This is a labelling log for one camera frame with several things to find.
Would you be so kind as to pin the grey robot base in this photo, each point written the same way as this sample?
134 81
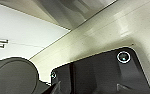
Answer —
104 75

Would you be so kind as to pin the white two-door sink cabinet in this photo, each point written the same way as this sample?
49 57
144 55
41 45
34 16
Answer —
24 33

